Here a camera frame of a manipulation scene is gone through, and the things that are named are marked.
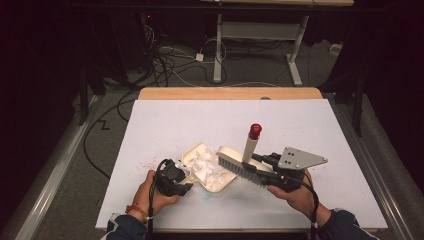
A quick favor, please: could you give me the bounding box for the person's right hand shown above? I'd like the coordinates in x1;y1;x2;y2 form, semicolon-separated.
266;169;323;223

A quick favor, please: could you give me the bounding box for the orange bracelet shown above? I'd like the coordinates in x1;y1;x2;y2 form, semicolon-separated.
124;203;150;224

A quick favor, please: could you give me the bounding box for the pile of white tissues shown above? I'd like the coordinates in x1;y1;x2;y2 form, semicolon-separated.
186;148;232;186

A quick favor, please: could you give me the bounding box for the aluminium frame rail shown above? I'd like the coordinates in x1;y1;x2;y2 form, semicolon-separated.
328;96;415;240
13;94;104;240

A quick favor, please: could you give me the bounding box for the white metal table frame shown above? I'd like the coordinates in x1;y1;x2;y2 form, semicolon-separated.
199;0;355;87

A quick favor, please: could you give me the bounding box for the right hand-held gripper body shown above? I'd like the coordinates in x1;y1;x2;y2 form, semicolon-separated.
277;146;329;194

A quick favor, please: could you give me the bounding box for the black stand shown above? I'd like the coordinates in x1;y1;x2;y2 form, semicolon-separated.
319;71;365;138
77;16;134;127

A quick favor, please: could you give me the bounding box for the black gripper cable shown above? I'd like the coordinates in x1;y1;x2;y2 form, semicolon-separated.
145;159;168;240
286;175;322;240

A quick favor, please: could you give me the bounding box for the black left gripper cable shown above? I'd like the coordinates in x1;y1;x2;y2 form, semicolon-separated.
145;159;168;240

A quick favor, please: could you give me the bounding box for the cream plastic dustpan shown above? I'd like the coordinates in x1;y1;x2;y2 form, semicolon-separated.
180;142;238;194

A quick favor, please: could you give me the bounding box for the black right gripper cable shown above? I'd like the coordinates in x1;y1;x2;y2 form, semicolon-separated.
286;175;322;240

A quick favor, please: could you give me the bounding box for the cream brush with grey bristles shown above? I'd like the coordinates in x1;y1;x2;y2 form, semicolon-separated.
215;123;275;188

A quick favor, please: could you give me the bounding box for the wooden table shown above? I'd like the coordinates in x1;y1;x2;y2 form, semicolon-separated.
137;87;324;101

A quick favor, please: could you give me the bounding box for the white table mat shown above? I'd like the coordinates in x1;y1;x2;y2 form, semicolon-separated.
94;99;389;231

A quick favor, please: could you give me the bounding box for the thin white floor cable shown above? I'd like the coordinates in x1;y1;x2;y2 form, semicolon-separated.
168;68;281;89

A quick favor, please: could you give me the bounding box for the tangle of black cables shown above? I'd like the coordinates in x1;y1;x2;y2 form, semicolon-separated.
141;24;229;88

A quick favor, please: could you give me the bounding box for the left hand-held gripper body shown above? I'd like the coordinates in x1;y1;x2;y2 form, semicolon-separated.
153;158;192;198

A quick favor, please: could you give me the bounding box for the person's left hand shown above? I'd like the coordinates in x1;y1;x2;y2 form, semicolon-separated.
128;169;183;220

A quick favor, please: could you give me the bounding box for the long black floor cable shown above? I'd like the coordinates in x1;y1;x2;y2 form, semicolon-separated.
82;89;141;180

